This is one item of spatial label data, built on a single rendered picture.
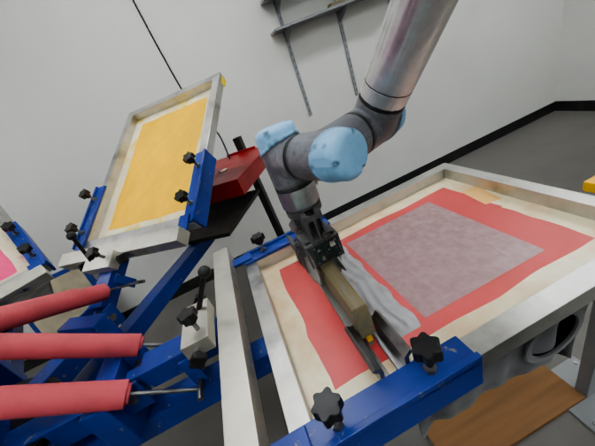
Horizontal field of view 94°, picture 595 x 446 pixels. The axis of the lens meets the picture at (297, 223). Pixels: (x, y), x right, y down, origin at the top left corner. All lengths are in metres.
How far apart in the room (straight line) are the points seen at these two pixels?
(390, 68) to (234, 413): 0.55
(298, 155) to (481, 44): 3.38
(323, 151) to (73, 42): 2.39
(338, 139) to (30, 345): 0.70
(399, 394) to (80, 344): 0.63
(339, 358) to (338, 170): 0.37
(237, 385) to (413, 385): 0.28
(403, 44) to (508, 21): 3.55
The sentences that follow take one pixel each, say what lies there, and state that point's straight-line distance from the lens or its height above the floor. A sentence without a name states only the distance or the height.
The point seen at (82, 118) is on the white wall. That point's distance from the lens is 2.65.
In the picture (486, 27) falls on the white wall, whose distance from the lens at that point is 3.76.
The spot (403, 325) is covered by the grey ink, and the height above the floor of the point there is 0.96.
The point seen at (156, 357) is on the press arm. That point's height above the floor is 1.04.
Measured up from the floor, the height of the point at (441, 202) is 0.95.
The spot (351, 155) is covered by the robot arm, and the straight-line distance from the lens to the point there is 0.39.
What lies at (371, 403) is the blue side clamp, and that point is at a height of 1.00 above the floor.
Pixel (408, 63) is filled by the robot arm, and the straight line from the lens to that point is 0.44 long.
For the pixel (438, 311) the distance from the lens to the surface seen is 0.63.
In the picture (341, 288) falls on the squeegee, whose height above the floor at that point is 1.08.
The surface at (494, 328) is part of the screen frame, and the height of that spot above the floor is 0.99.
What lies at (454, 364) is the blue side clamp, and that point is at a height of 1.00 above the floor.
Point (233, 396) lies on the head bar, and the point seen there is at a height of 1.04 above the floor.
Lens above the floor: 1.44
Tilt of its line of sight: 27 degrees down
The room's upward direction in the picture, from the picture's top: 22 degrees counter-clockwise
